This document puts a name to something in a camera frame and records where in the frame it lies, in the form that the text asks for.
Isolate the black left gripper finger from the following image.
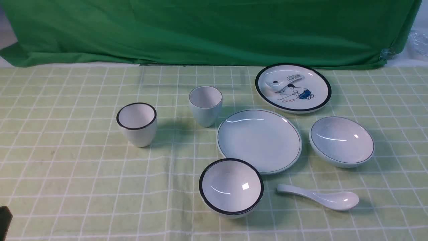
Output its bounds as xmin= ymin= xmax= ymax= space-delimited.
xmin=0 ymin=206 xmax=13 ymax=239

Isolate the pale blue cup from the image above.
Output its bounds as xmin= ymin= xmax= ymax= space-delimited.
xmin=189 ymin=86 xmax=223 ymax=128

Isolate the white ceramic spoon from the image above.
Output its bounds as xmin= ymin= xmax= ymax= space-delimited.
xmin=276 ymin=184 xmax=359 ymax=211

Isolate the pale blue shallow bowl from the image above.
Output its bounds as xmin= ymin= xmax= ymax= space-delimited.
xmin=309 ymin=116 xmax=376 ymax=168

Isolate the green checked tablecloth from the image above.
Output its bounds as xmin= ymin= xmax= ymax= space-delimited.
xmin=0 ymin=65 xmax=428 ymax=241

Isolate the white cup black rim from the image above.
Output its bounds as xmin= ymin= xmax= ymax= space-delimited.
xmin=116 ymin=102 xmax=157 ymax=148

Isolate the white bowl black rim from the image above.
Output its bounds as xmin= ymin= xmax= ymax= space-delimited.
xmin=198 ymin=158 xmax=264 ymax=219

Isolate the pale blue flat plate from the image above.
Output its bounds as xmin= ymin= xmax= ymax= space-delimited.
xmin=216 ymin=109 xmax=303 ymax=174

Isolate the small white painted spoon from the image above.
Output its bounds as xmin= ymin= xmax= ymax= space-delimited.
xmin=265 ymin=74 xmax=305 ymax=92

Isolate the illustrated plate black rim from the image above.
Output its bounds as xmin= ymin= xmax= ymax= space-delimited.
xmin=255 ymin=64 xmax=332 ymax=114

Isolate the green backdrop cloth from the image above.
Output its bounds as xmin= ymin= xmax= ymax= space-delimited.
xmin=1 ymin=0 xmax=422 ymax=70

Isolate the metal binder clip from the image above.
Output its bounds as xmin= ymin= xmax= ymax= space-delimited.
xmin=379 ymin=48 xmax=396 ymax=61

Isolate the clear plastic bag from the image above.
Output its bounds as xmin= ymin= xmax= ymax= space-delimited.
xmin=409 ymin=29 xmax=428 ymax=57

